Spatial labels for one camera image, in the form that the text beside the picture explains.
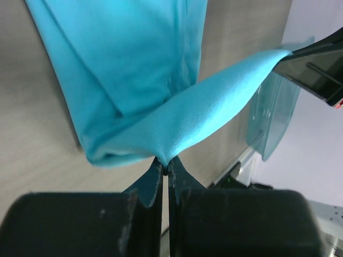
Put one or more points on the teal plastic bin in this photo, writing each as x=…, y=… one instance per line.
x=271, y=110

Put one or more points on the turquoise t shirt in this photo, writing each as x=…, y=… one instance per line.
x=128, y=71

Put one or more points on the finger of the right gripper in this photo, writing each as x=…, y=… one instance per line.
x=317, y=68

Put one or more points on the aluminium frame rail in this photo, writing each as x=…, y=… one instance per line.
x=330, y=223

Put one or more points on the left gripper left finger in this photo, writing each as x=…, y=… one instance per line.
x=87, y=224

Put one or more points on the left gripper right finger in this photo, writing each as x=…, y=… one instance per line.
x=238, y=221

